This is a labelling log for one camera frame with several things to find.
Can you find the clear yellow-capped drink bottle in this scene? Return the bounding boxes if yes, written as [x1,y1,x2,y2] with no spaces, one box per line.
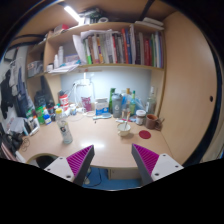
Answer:
[54,107,74,145]

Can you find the clear bottle with green cap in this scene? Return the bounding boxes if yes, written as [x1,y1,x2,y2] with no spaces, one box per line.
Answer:
[129,90,137,116]

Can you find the clear glass bottle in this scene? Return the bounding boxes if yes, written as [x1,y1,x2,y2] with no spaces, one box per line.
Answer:
[145,86,158,116]

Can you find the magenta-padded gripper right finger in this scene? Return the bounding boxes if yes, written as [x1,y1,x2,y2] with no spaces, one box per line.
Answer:
[131,143,185,187]

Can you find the white cup with tan rim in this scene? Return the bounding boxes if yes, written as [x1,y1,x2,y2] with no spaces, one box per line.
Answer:
[116,122,132,138]

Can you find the black box appliance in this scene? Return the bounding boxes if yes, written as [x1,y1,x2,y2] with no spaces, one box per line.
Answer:
[34,89,52,108]

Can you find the white-lidded labelled jar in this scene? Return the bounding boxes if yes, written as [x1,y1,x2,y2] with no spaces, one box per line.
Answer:
[135,109,147,126]

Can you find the hanging dark clothes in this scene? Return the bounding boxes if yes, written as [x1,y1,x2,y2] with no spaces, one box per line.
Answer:
[0,59,32,119]

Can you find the blue and white box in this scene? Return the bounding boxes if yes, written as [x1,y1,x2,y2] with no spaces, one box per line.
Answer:
[94,98,110,117]

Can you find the white desk lamp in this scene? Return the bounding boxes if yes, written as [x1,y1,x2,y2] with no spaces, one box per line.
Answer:
[72,72,96,101]

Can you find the brown ceramic mug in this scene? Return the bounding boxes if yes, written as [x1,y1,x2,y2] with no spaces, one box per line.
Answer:
[145,114,164,131]

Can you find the white bottle with blue label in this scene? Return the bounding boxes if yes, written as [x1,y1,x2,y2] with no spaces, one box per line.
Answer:
[43,113,53,126]

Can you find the wooden-handled metal spoon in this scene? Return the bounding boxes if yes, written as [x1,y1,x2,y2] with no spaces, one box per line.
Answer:
[122,114,130,131]

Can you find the tall dark green bottle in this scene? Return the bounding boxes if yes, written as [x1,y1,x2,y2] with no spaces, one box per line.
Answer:
[108,87,116,114]

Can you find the red and white can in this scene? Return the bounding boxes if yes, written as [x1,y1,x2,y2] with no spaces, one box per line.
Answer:
[58,94,70,113]

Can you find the pink pouch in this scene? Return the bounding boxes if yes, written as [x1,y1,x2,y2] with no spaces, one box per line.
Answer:
[80,95,93,113]

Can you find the light blue hairbrush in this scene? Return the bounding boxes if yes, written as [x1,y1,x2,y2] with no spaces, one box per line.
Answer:
[92,112,113,121]

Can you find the ceiling tube light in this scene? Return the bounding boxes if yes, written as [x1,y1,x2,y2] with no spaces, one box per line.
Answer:
[63,4,83,24]

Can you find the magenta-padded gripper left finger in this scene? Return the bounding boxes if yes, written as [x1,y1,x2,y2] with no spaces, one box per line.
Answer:
[44,144,96,187]

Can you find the green refill pouch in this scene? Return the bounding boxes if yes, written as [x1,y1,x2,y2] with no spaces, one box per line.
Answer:
[35,105,46,125]

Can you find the flat round red coaster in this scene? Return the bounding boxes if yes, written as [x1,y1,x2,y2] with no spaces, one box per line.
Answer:
[138,129,152,140]

